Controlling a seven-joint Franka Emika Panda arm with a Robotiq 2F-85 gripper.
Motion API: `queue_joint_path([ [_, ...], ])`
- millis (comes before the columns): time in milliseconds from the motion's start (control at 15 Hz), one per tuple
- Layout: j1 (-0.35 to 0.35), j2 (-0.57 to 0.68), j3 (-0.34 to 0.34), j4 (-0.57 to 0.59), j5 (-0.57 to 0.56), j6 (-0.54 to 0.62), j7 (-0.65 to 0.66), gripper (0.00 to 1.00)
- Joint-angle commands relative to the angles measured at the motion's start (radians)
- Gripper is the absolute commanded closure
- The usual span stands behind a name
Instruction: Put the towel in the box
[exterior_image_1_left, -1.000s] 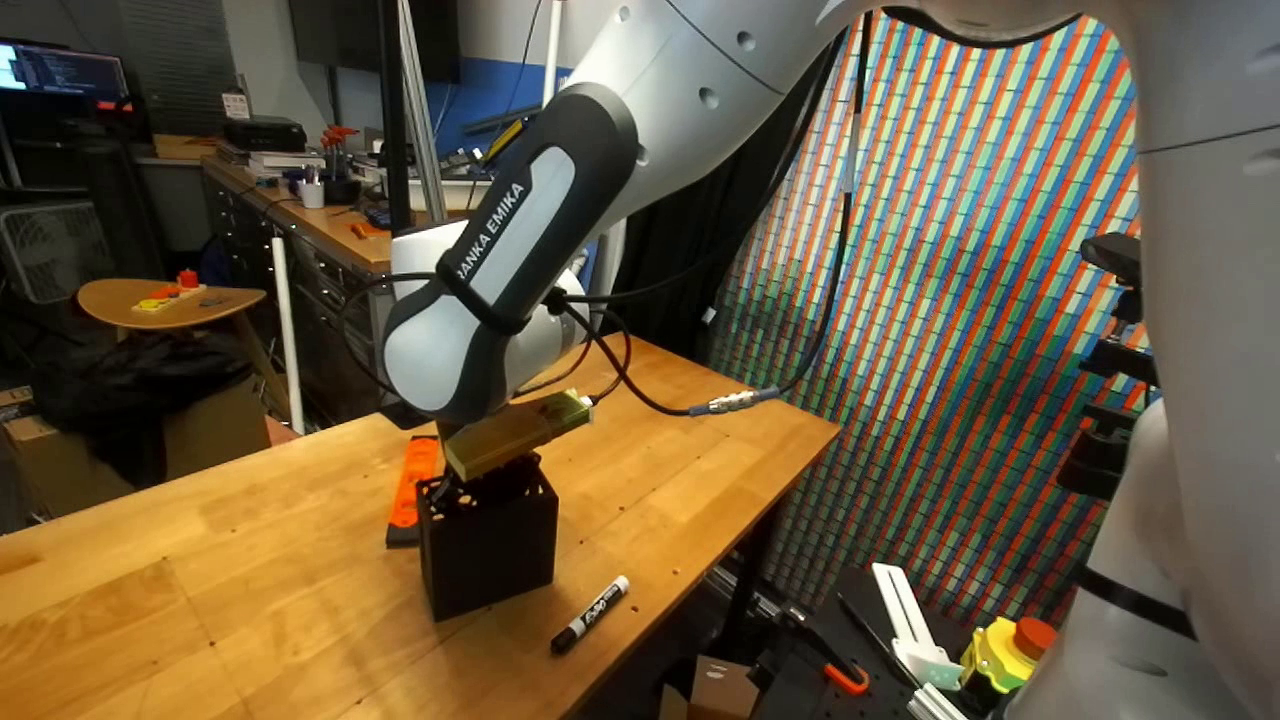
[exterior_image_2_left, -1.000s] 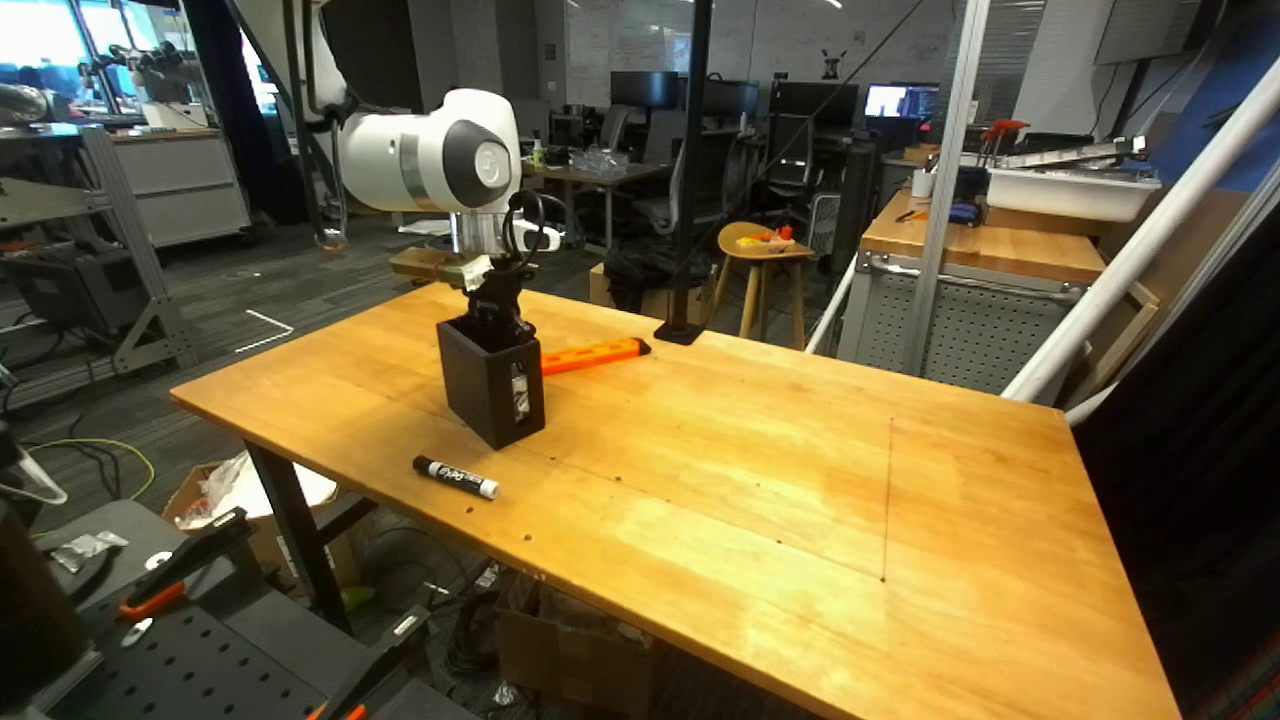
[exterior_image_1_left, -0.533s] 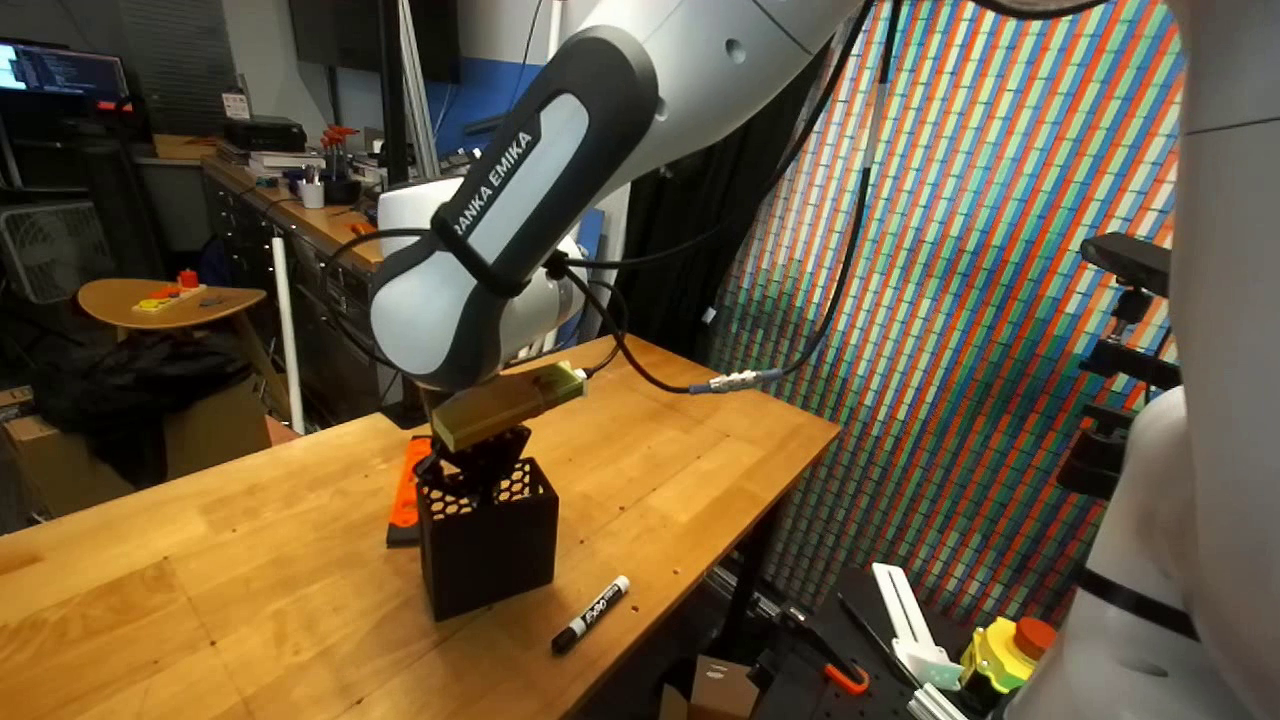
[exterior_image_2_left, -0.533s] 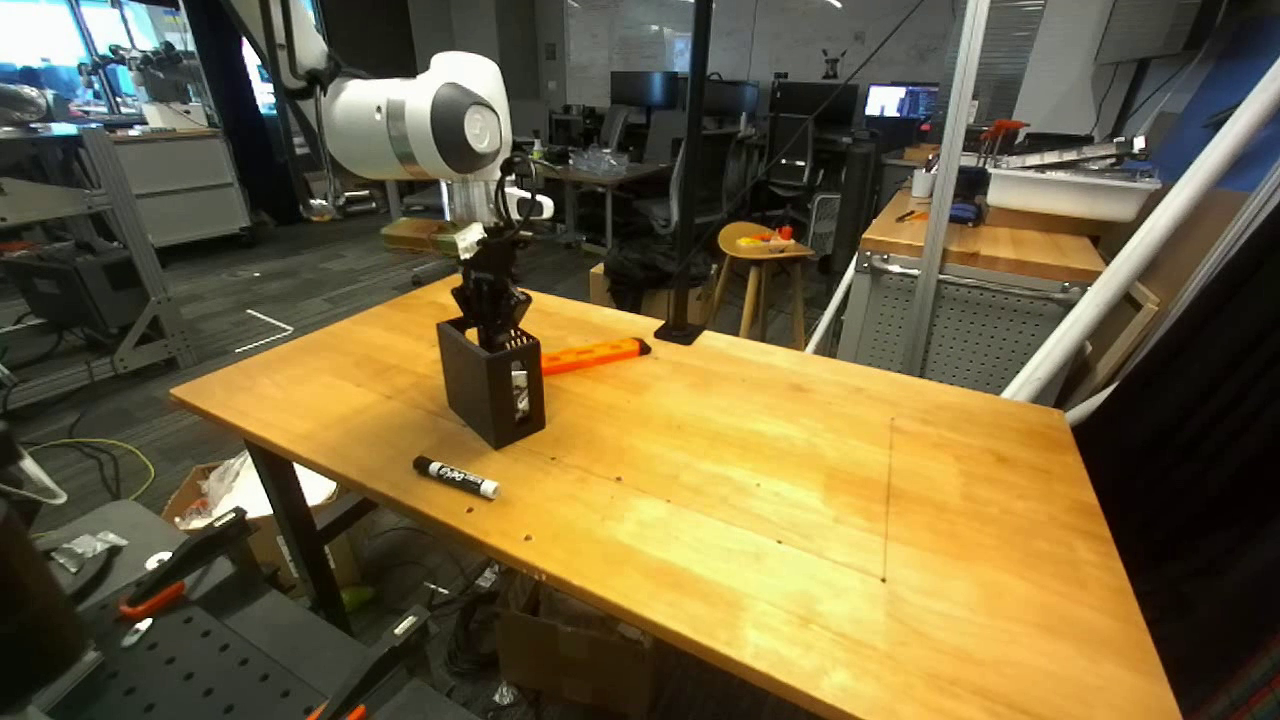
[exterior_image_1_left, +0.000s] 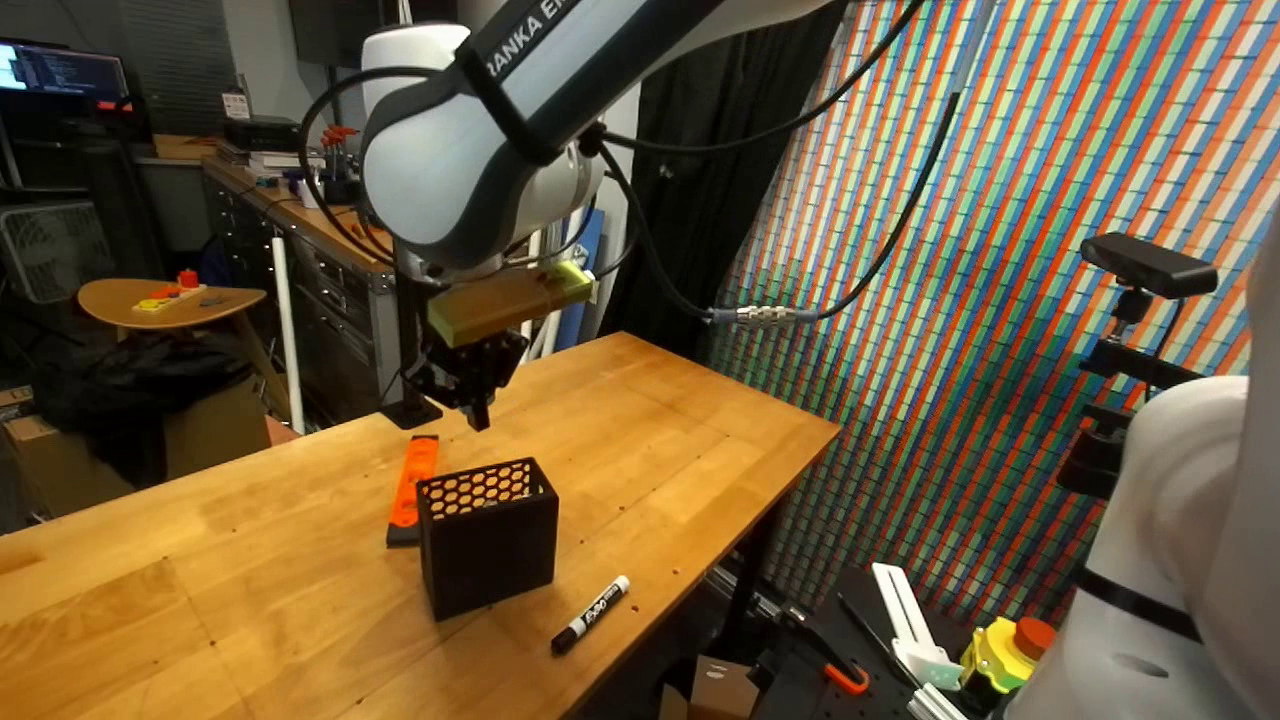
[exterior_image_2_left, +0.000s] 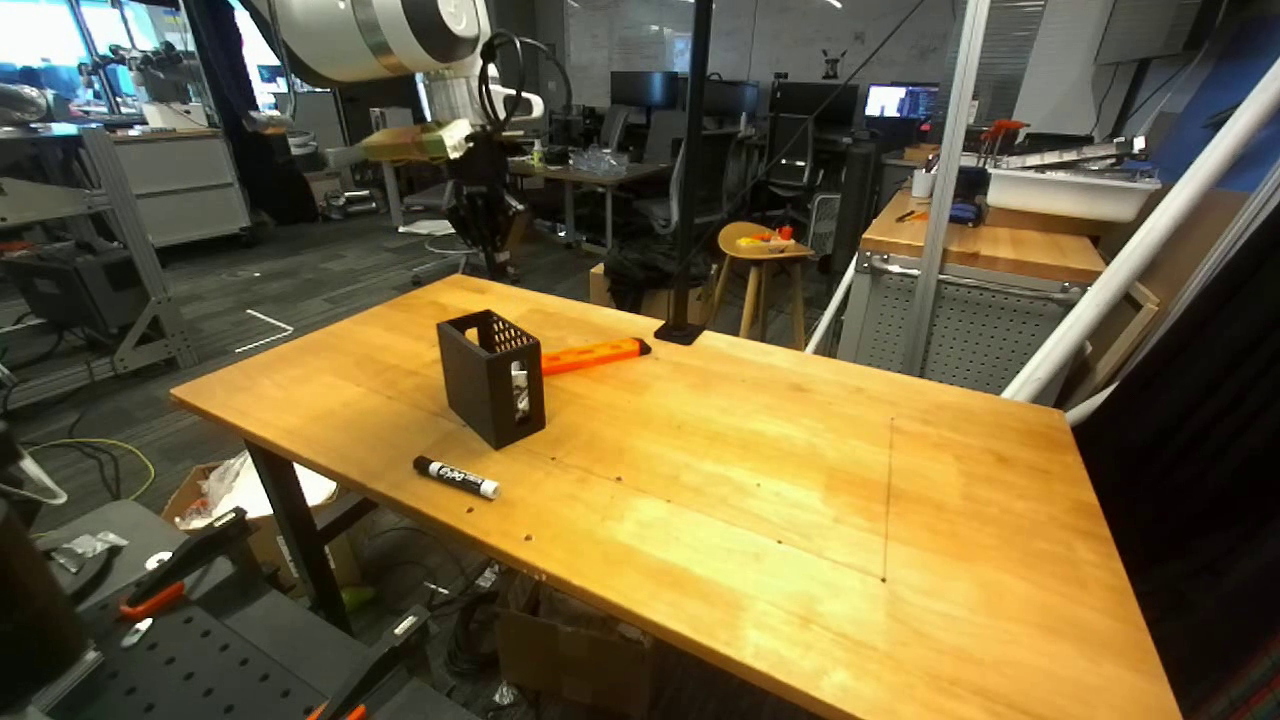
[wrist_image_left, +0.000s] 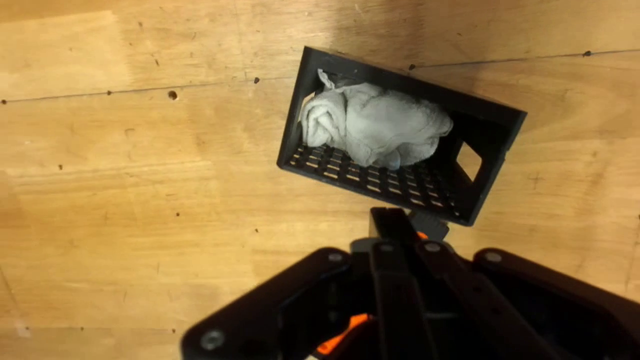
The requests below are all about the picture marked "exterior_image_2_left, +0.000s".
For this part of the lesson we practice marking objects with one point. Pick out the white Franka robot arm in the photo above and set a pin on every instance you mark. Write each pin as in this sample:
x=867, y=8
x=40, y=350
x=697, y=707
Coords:
x=380, y=33

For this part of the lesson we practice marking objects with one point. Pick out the orange marker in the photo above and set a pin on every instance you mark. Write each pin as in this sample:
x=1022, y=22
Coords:
x=594, y=353

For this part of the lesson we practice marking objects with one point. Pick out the black and white marker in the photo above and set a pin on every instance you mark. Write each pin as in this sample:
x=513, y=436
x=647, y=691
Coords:
x=458, y=479

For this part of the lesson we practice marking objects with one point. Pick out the white tray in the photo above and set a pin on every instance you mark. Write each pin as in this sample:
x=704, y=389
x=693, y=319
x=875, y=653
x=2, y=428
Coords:
x=1065, y=190

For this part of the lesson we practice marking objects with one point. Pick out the crumpled paper bag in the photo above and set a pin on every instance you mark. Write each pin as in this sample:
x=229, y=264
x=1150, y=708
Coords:
x=221, y=484

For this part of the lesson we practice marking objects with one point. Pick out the lit computer monitor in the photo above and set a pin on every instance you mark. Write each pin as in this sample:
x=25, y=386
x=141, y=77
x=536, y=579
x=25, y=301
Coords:
x=902, y=100

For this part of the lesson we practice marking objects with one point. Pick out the large cardboard box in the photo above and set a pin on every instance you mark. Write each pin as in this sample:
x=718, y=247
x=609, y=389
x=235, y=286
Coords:
x=575, y=661

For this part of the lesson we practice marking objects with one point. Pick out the white diagonal pole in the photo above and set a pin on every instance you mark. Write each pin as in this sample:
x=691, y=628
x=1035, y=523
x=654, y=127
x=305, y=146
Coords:
x=1147, y=224

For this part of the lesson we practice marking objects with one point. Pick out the grey metal shelf unit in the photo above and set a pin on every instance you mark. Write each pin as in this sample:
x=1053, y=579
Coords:
x=83, y=264

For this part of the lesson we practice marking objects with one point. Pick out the white cabinet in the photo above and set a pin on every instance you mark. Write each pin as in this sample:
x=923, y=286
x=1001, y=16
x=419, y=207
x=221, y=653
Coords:
x=185, y=187

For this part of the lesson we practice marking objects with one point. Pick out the small orange yellow tool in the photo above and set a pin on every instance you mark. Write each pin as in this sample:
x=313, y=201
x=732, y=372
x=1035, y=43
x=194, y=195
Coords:
x=770, y=238

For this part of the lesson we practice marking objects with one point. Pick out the grey pegboard panel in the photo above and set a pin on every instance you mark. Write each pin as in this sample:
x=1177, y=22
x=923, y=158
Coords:
x=984, y=332

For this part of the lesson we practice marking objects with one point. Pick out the black pole stand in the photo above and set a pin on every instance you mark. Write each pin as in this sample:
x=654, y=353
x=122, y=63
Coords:
x=693, y=160

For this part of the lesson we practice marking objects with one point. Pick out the black table leg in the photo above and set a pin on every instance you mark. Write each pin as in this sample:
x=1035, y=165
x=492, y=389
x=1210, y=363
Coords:
x=303, y=534

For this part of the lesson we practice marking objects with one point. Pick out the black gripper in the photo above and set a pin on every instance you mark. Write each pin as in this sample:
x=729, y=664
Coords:
x=480, y=181

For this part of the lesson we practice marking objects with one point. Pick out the round wooden stool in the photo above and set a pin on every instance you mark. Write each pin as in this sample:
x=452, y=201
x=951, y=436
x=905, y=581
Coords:
x=762, y=240

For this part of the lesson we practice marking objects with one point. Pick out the white upright pole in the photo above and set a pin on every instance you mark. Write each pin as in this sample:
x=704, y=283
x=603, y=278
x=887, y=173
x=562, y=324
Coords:
x=951, y=173

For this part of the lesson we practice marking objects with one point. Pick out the wooden workbench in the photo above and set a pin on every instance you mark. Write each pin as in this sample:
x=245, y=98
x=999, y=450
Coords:
x=984, y=247

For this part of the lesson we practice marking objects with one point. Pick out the black perforated plate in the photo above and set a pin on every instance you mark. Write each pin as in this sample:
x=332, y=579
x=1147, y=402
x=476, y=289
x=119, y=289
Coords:
x=203, y=664

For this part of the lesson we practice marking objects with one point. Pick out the tan wrist camera mount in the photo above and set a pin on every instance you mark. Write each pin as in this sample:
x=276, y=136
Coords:
x=400, y=146

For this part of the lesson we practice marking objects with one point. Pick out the black perforated box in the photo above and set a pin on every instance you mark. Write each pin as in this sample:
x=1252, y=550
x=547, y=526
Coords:
x=488, y=380

